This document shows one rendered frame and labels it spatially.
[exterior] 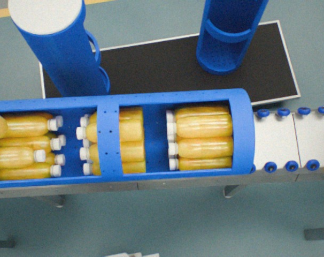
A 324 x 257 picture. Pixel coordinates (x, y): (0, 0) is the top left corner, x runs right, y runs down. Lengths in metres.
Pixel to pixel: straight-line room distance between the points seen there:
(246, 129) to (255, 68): 1.32
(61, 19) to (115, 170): 0.65
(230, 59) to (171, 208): 0.95
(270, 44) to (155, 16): 0.78
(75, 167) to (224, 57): 1.35
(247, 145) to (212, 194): 1.21
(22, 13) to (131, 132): 0.68
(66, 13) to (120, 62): 0.92
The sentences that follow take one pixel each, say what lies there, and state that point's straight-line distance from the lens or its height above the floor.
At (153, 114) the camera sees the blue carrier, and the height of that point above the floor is 1.00.
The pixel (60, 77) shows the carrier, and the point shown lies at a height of 0.64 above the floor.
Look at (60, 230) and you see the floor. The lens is 2.45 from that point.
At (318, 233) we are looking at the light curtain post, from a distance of 2.32.
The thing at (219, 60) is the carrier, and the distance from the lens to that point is 2.49.
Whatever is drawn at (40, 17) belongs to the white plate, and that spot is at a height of 1.04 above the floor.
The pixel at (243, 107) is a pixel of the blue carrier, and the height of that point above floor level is 1.23.
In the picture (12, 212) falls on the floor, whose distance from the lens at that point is 2.53.
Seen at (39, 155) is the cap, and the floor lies 1.13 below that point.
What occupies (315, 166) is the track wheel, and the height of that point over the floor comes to 0.97.
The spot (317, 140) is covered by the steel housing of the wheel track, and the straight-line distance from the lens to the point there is 1.61.
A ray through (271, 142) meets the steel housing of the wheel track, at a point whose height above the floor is 0.93.
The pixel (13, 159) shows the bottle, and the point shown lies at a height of 1.14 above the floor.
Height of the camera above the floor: 2.38
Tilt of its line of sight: 74 degrees down
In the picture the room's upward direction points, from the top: straight up
